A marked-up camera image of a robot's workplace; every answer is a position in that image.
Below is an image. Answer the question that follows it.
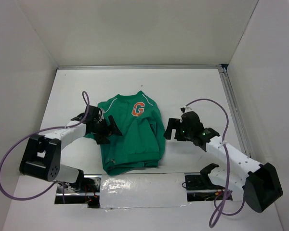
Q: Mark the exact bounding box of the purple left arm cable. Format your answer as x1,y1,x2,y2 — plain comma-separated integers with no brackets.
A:
0,90,91,200

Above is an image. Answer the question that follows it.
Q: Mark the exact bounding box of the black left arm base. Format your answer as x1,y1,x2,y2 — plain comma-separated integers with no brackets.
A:
54,175,102,208

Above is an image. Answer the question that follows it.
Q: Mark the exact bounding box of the white taped cover panel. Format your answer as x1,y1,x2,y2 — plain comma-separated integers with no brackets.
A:
100,173,188,209

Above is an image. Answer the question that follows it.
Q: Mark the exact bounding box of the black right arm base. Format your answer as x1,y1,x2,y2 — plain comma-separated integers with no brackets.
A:
182,164,224,202

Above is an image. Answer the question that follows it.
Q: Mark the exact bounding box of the green jacket white lining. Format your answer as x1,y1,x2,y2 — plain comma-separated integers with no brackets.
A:
98,91,166,176

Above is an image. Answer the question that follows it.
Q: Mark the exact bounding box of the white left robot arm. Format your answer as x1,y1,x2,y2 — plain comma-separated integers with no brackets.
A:
19,105,122,192

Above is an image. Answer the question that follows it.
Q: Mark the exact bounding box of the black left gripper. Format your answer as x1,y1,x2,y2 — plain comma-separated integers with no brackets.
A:
92,115,122,144

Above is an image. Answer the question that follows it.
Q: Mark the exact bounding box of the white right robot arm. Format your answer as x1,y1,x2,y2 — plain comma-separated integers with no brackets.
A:
164,111,283,213

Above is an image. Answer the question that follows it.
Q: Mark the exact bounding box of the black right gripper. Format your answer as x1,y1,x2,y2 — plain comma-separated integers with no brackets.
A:
163,117,193,141

